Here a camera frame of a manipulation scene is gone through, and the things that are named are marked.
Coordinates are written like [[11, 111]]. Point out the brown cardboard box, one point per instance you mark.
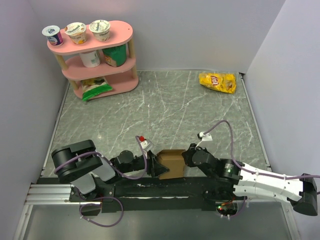
[[174, 161]]

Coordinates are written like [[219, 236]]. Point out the blue white yogurt cup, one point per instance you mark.
[[53, 35]]

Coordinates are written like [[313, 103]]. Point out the yellow Lays chips bag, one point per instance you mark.
[[220, 82]]

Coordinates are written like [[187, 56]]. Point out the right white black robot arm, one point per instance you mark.
[[226, 179]]

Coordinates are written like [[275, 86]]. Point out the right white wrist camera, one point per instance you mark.
[[205, 139]]

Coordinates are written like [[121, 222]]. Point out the green can on middle shelf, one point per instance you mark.
[[115, 56]]

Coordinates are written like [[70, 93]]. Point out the pink three-tier shelf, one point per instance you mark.
[[122, 79]]

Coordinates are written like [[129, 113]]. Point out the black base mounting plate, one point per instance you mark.
[[153, 194]]

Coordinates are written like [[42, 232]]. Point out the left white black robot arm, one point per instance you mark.
[[77, 163]]

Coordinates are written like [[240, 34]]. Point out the white cup on middle shelf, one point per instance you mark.
[[90, 59]]

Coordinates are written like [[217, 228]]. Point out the green white snack bag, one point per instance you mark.
[[93, 87]]

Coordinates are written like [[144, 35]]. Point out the electronics board with LEDs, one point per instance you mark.
[[229, 209]]

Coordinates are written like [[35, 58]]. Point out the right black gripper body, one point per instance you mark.
[[188, 162]]

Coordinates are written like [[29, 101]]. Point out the white Chobani yogurt cup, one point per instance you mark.
[[100, 29]]

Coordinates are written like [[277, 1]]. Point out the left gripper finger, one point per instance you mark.
[[152, 158], [158, 169]]

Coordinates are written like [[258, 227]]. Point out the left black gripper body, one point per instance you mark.
[[149, 168]]

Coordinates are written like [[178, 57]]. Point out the peach Chobani yogurt cup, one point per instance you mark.
[[77, 32]]

